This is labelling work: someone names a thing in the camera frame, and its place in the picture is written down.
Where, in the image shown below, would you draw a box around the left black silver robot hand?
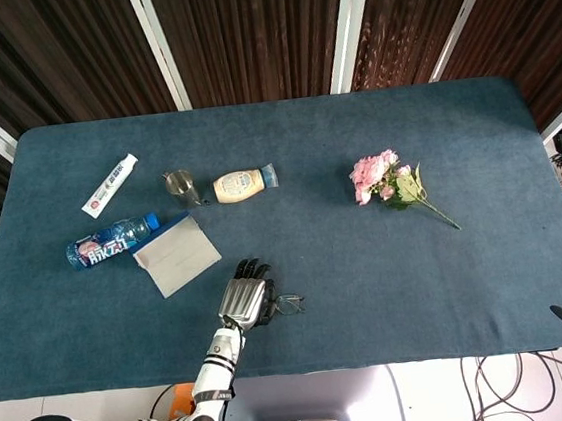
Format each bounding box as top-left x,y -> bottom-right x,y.
213,255 -> 282,334

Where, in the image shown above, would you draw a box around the black-framed eyeglasses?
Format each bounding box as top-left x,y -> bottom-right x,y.
269,292 -> 307,318

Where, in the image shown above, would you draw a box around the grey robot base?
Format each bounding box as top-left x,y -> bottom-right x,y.
212,361 -> 408,421

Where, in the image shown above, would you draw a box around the cream mayonnaise squeeze bottle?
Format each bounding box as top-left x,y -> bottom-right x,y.
210,162 -> 281,205

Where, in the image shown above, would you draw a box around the orange device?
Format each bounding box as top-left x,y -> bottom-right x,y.
167,382 -> 204,421

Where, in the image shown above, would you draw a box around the stainless steel cup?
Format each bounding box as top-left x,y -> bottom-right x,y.
160,165 -> 211,213

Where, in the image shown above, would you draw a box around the blue velvet tablecloth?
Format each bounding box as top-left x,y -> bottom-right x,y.
0,69 -> 562,408

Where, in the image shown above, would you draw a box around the blue plastic drink bottle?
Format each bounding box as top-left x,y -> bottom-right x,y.
62,211 -> 166,273

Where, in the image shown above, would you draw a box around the white toothpaste tube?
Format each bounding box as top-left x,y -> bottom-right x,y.
76,152 -> 145,222

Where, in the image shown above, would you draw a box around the pink artificial flower bouquet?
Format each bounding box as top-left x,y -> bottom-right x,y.
346,141 -> 463,242

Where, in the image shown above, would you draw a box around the black cable loop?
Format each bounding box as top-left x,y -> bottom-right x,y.
145,384 -> 181,421

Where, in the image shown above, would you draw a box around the tangled floor cables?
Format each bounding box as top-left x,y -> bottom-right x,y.
459,346 -> 562,421

